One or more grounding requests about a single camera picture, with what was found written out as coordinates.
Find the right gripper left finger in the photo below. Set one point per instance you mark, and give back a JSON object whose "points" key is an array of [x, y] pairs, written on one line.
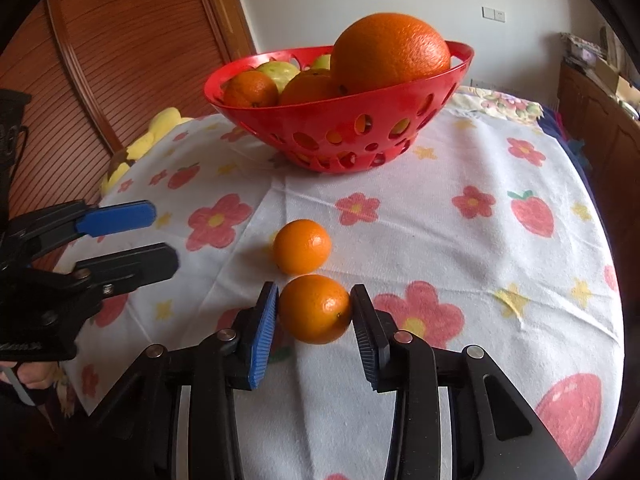
{"points": [[136, 423]]}

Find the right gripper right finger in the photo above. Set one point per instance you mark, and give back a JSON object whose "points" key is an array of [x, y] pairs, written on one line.
{"points": [[495, 433]]}

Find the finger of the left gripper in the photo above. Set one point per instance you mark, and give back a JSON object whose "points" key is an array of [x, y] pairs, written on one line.
{"points": [[100, 219], [96, 279]]}

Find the small smooth tangerine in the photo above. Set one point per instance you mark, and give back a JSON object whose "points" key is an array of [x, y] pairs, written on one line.
{"points": [[314, 309], [301, 247]]}

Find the mandarin with rough skin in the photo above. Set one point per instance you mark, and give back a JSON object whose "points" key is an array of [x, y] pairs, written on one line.
{"points": [[251, 89]]}

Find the yellow pear-like fruit back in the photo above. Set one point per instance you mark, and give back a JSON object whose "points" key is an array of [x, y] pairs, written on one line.
{"points": [[280, 72]]}

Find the green apple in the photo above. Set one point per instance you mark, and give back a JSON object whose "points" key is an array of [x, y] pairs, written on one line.
{"points": [[323, 62]]}

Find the large orange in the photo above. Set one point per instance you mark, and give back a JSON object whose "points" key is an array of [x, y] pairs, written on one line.
{"points": [[310, 86], [385, 49]]}

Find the person's left hand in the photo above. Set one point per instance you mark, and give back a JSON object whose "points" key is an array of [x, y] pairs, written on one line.
{"points": [[38, 375]]}

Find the yellow plush toy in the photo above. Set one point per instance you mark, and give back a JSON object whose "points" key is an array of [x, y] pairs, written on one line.
{"points": [[159, 127]]}

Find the fruit print white cloth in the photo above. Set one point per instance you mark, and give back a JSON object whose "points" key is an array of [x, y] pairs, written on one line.
{"points": [[482, 232]]}

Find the wooden louvered wardrobe door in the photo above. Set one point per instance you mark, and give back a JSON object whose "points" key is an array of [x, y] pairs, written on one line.
{"points": [[98, 71]]}

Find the red perforated plastic basket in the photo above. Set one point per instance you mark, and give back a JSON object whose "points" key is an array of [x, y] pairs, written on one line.
{"points": [[347, 134]]}

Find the wooden sideboard cabinet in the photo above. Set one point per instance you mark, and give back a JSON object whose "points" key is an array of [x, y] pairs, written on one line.
{"points": [[611, 142]]}

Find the floral bed quilt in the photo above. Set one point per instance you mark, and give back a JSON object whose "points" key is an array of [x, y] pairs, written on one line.
{"points": [[502, 105]]}

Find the cardboard box on cabinet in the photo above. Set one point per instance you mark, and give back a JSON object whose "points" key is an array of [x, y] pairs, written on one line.
{"points": [[616, 83]]}

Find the white wall switch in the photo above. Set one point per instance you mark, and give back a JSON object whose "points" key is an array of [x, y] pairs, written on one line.
{"points": [[493, 14]]}

